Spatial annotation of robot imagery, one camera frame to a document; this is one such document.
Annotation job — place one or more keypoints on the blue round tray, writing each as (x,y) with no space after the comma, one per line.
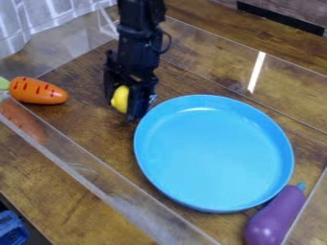
(213,153)

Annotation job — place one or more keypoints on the blue plastic object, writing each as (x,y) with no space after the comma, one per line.
(14,233)

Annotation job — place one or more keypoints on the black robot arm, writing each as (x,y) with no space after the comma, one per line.
(142,14)

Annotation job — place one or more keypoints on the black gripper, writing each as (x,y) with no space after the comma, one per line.
(136,61)

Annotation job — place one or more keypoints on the purple toy eggplant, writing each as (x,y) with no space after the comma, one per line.
(269,225)

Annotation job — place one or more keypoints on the clear acrylic barrier wall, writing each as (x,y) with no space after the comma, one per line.
(69,172)

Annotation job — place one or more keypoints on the yellow toy lemon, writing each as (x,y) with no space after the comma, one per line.
(120,101)

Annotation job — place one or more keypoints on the white checkered curtain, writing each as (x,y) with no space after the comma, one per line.
(26,17)

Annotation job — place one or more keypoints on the orange toy carrot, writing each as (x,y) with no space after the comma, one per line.
(36,91)

